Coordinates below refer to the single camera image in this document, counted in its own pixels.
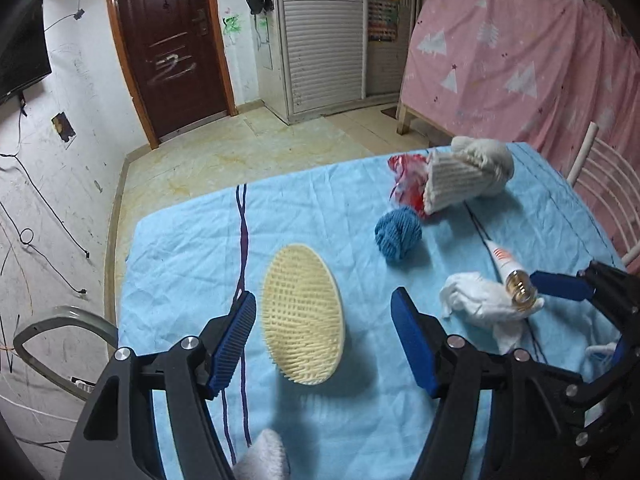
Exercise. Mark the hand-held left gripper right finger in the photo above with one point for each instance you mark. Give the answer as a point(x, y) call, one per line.
point(415, 340)

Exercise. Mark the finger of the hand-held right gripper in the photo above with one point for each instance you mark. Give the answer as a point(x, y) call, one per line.
point(607, 400)
point(560, 285)

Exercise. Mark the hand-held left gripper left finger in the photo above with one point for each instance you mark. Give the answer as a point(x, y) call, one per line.
point(232, 340)

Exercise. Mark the white tube with gold cap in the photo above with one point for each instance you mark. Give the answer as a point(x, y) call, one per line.
point(505, 262)

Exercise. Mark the cream oval bristle brush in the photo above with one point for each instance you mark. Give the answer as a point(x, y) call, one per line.
point(302, 310)

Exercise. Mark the white pink cloth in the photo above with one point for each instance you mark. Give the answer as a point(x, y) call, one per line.
point(602, 351)

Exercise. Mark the white crumpled tissue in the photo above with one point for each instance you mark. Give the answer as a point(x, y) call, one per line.
point(475, 300)

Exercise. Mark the blue yarn ball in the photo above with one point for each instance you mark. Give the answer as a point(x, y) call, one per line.
point(398, 235)

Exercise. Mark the white fluffy cloth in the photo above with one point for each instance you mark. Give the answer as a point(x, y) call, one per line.
point(262, 457)

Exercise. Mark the white metal chair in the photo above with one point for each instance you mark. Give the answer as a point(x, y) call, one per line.
point(582, 155)

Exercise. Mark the cream knit sock bundle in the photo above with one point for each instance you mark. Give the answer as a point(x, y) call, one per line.
point(475, 170)

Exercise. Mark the white power strip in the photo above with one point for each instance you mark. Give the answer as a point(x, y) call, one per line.
point(82, 384)

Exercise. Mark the red white plastic bag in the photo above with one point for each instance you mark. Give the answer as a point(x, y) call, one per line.
point(407, 180)

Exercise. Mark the blue printed tablecloth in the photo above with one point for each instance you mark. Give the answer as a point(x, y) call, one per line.
point(325, 200)

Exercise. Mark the pink tree-pattern curtain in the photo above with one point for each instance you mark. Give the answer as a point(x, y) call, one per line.
point(406, 117)

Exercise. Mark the dark brown door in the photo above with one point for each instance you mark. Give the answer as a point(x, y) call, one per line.
point(165, 45)

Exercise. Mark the white slatted wardrobe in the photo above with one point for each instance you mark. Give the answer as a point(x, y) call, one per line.
point(320, 35)

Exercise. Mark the colourful wall chart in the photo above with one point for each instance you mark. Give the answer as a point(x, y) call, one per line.
point(384, 10)

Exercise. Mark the black wall television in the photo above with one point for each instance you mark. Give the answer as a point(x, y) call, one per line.
point(22, 55)

